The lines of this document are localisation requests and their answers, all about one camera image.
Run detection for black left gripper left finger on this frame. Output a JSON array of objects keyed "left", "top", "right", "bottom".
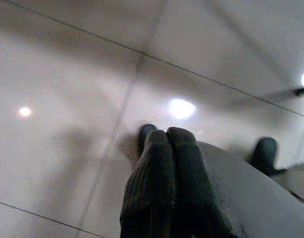
[{"left": 119, "top": 130, "right": 179, "bottom": 238}]

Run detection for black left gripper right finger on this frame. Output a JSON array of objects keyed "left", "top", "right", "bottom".
[{"left": 166, "top": 126, "right": 242, "bottom": 238}]

